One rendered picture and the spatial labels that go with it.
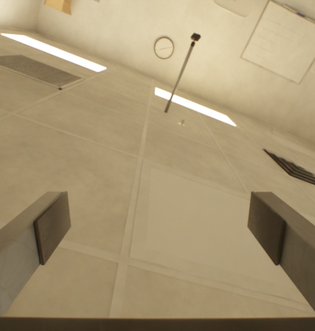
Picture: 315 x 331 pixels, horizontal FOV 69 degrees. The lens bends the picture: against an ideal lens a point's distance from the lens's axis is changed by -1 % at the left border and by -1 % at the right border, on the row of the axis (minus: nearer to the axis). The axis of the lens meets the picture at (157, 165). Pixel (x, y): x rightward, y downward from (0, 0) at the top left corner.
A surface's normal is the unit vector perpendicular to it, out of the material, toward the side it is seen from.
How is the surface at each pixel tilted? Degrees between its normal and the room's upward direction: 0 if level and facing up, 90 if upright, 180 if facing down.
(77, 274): 180
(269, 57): 90
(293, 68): 90
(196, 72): 90
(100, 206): 180
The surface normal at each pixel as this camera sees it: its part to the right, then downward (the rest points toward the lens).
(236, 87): 0.00, 0.45
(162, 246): 0.36, -0.83
